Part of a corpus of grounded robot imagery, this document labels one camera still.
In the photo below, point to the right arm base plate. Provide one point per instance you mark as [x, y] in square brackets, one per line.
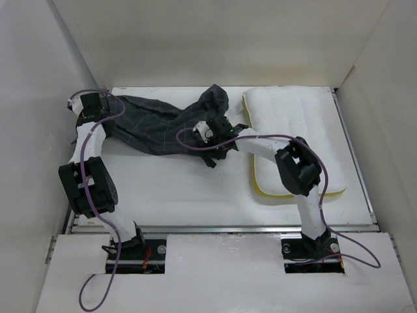
[299, 259]

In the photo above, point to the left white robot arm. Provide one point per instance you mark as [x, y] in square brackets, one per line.
[124, 233]

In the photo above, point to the dark grey checked pillowcase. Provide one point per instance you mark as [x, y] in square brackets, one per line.
[150, 126]

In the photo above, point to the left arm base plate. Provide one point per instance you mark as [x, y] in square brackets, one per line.
[146, 260]

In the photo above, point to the left aluminium frame rail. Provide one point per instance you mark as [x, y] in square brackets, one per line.
[85, 179]

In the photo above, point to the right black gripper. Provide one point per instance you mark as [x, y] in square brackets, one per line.
[210, 161]

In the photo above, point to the white pillow yellow edge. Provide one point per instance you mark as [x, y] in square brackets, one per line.
[297, 111]

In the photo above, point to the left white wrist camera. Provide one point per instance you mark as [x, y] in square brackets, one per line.
[75, 105]

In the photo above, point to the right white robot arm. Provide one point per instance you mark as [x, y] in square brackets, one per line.
[300, 171]

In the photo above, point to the front white foam board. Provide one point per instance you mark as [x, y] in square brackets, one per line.
[221, 273]

